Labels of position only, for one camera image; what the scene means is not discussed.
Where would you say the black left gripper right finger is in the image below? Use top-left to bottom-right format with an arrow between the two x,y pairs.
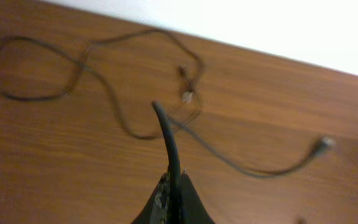
181,172 -> 215,224

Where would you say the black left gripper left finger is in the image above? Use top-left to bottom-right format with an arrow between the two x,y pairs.
132,173 -> 170,224

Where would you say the separated black usb cable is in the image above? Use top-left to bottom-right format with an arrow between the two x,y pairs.
0,27 -> 205,141
151,100 -> 337,224

